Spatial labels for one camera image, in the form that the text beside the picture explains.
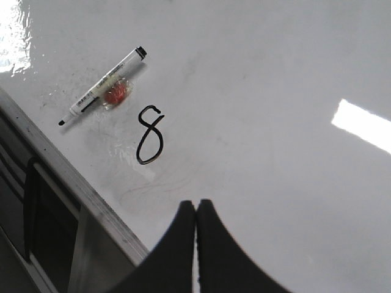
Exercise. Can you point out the red magnet under clear tape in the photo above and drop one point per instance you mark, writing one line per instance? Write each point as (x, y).
(117, 94)

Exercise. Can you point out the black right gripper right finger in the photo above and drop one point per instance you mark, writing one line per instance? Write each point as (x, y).
(223, 265)

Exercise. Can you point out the white whiteboard with aluminium frame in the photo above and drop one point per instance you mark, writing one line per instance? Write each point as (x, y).
(277, 111)

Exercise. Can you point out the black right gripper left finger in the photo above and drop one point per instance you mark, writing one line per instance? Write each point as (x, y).
(168, 267)

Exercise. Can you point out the white marker tray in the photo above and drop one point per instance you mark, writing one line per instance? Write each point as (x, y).
(38, 213)

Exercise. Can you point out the white whiteboard marker black tip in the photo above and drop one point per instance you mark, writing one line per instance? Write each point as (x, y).
(120, 71)

